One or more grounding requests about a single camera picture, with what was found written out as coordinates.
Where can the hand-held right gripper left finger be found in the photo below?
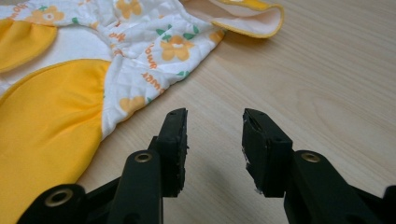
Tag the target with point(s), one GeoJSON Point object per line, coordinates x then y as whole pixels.
{"type": "Point", "coordinates": [172, 149]}

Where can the yellow white floral baby garment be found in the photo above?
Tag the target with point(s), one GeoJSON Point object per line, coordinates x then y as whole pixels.
{"type": "Point", "coordinates": [62, 93]}

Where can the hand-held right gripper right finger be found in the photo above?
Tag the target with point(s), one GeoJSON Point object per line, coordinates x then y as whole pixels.
{"type": "Point", "coordinates": [264, 155]}

